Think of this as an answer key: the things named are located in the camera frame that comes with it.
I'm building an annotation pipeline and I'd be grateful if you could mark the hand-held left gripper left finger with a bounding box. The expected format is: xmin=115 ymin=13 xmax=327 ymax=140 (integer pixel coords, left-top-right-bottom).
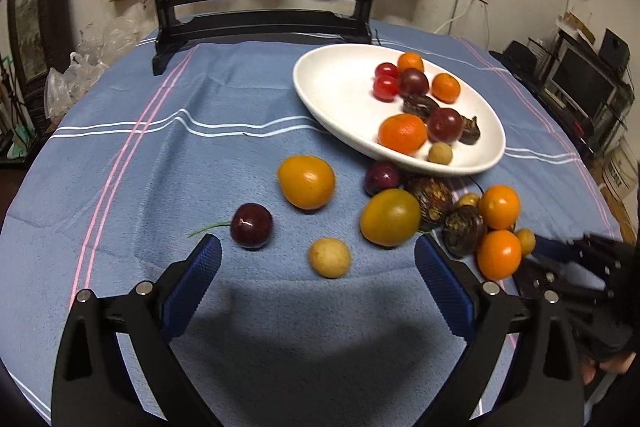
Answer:
xmin=51 ymin=234 xmax=223 ymax=427

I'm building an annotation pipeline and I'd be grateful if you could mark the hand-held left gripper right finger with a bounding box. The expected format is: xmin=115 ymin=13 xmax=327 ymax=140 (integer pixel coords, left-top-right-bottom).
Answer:
xmin=415 ymin=234 xmax=586 ymax=427

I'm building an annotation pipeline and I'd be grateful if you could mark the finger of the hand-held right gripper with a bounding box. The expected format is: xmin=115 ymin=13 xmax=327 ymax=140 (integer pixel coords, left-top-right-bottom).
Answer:
xmin=514 ymin=257 xmax=570 ymax=299
xmin=530 ymin=234 xmax=601 ymax=267

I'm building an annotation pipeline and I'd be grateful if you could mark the mandarin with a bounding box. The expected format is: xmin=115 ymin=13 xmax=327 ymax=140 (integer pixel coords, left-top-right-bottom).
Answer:
xmin=378 ymin=113 xmax=429 ymax=154

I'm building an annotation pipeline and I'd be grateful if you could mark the dark red plum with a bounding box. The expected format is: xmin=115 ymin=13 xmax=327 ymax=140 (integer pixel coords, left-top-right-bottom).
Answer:
xmin=427 ymin=107 xmax=464 ymax=143
xmin=398 ymin=68 xmax=431 ymax=98

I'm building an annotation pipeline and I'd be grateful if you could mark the white oval plate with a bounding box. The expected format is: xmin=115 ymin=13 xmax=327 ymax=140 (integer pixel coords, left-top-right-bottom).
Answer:
xmin=292 ymin=43 xmax=507 ymax=178

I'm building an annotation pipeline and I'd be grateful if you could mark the person's right hand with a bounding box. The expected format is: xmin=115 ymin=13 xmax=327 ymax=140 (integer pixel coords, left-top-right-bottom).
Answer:
xmin=581 ymin=346 xmax=640 ymax=403

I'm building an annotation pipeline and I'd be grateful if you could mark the green-yellow tomato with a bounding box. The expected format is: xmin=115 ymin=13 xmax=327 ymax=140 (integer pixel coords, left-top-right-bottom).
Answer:
xmin=360 ymin=188 xmax=422 ymax=248

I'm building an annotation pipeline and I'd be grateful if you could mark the cardboard box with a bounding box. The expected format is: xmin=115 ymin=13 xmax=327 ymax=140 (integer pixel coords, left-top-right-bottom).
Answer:
xmin=600 ymin=147 xmax=638 ymax=202

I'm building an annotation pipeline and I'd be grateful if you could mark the blue striped tablecloth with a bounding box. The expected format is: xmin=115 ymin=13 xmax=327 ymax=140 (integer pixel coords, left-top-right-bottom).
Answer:
xmin=10 ymin=14 xmax=618 ymax=427

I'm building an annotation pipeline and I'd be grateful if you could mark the orange-yellow tomato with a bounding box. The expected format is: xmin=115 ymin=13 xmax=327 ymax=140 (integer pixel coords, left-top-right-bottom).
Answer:
xmin=277 ymin=155 xmax=336 ymax=211

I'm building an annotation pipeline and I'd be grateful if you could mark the computer monitor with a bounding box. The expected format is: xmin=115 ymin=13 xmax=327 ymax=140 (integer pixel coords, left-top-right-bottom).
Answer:
xmin=545 ymin=44 xmax=618 ymax=120

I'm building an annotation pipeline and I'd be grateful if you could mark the black hat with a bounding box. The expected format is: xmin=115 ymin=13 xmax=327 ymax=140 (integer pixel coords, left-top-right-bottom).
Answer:
xmin=492 ymin=39 xmax=546 ymax=80

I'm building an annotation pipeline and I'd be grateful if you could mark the black speaker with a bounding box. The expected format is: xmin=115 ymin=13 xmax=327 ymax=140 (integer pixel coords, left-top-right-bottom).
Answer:
xmin=600 ymin=28 xmax=631 ymax=70

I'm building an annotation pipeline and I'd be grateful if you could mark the white plastic bag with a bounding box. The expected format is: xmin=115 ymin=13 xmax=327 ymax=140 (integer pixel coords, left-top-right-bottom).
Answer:
xmin=44 ymin=52 xmax=108 ymax=118

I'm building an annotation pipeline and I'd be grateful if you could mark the clear plastic bag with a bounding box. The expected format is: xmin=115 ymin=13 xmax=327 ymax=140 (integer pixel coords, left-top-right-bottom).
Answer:
xmin=77 ymin=14 xmax=146 ymax=58

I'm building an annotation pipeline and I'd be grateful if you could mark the dark framed painting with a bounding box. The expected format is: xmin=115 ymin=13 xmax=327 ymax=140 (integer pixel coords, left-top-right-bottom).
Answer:
xmin=7 ymin=0 xmax=76 ymax=98

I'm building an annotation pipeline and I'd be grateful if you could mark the white power cable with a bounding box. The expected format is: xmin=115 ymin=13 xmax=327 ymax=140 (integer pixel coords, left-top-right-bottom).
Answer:
xmin=432 ymin=0 xmax=471 ymax=35

